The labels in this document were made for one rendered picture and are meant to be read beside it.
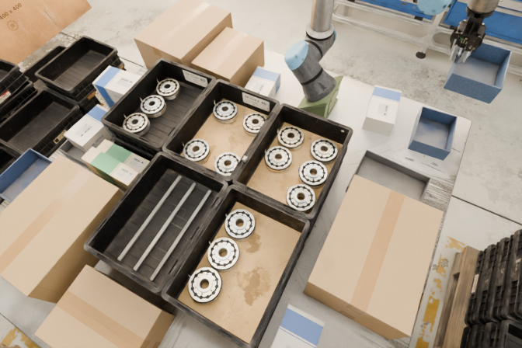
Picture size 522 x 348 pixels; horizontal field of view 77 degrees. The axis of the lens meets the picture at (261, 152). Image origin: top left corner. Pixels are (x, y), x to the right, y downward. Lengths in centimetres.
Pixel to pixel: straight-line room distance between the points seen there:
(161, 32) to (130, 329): 128
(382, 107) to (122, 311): 125
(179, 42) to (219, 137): 56
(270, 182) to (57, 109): 160
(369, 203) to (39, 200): 113
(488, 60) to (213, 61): 110
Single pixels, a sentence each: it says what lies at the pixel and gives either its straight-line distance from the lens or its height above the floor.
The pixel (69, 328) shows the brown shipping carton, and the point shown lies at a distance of 122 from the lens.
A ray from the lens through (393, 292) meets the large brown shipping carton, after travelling 108.
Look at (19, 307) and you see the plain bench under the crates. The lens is 151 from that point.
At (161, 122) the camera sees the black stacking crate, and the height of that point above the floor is 83.
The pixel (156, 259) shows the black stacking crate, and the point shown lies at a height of 83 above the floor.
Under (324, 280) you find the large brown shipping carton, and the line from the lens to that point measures 105.
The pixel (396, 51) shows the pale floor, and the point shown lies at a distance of 309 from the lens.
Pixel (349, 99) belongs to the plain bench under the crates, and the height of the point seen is 70.
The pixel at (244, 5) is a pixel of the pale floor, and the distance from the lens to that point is 349.
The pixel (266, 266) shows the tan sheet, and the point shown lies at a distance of 111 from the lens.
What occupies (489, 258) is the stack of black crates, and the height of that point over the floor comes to 27.
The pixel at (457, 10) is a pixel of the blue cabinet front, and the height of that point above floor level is 44.
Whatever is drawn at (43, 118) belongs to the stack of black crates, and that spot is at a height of 38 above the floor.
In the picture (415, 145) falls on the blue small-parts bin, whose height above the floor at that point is 74.
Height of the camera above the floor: 192
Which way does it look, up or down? 58 degrees down
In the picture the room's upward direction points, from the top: 4 degrees counter-clockwise
